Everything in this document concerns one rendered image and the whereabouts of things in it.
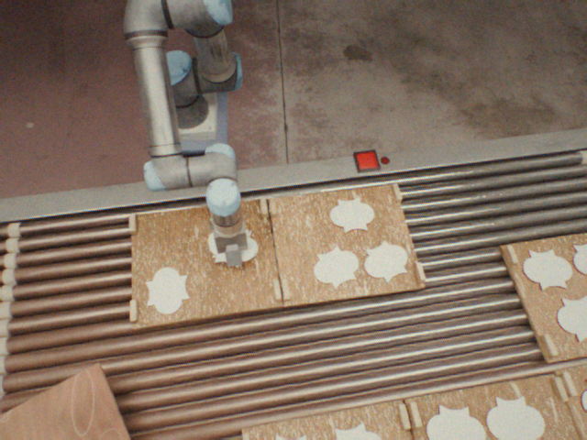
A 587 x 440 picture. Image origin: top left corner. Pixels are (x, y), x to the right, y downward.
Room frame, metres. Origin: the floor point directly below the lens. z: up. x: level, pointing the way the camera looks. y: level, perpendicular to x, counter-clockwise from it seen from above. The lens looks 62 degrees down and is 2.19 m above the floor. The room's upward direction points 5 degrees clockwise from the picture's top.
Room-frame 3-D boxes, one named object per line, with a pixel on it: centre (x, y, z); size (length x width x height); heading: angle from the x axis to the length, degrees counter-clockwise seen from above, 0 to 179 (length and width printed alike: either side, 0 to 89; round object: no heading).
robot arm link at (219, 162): (0.63, 0.20, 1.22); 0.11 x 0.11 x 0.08; 12
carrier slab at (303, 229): (0.60, -0.16, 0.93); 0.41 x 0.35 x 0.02; 103
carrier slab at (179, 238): (0.51, 0.25, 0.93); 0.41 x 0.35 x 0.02; 104
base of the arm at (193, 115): (1.06, 0.40, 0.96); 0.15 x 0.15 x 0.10
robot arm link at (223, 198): (0.54, 0.17, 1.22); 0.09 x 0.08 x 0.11; 12
